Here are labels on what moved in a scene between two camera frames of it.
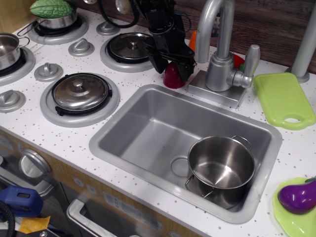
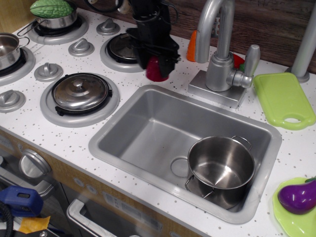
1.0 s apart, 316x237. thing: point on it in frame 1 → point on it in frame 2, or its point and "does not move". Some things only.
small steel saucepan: x=67 y=20 does not move
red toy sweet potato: x=172 y=78 → x=153 y=70
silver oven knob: x=32 y=166 does not move
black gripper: x=172 y=44 → x=155 y=36
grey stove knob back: x=107 y=28 does not move
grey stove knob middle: x=81 y=48 does not move
